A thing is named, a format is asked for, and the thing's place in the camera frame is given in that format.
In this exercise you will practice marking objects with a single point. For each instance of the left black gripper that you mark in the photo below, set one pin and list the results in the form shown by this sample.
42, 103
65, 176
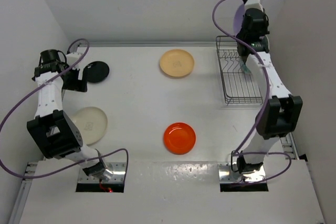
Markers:
77, 85

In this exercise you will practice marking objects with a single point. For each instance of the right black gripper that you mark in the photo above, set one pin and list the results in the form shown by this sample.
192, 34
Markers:
264, 30

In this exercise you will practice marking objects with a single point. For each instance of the purple plate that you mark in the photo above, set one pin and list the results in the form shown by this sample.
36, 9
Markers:
238, 19

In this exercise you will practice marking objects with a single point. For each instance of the tan plate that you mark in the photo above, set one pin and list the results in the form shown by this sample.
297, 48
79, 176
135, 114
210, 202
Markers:
177, 63

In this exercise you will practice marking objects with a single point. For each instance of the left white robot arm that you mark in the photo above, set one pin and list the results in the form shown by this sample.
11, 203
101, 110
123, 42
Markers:
52, 129

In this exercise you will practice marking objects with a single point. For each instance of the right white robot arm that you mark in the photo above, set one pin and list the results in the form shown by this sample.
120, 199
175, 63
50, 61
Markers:
279, 116

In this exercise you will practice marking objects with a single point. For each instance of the black plate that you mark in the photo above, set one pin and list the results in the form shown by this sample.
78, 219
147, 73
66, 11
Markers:
97, 71

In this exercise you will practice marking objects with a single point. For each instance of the cream plate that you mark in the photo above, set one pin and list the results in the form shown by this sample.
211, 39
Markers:
92, 123

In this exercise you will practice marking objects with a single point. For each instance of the orange plate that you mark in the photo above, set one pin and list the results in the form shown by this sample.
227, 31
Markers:
179, 138

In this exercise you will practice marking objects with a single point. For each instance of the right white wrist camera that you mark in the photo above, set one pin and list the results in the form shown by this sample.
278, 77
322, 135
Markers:
255, 4

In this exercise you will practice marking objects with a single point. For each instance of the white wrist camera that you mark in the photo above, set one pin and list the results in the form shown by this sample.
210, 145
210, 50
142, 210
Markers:
73, 58
255, 4

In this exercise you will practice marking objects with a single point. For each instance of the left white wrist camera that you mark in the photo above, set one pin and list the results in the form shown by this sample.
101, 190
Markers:
73, 58

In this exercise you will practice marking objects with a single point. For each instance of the wire dish rack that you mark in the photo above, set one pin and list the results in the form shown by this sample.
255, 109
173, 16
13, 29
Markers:
238, 88

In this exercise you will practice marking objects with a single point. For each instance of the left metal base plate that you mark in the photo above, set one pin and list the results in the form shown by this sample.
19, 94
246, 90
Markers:
114, 174

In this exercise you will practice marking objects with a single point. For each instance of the metal base plate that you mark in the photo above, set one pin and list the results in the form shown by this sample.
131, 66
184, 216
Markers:
228, 174
114, 174

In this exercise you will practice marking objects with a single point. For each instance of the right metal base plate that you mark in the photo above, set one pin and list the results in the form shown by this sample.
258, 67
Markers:
228, 174

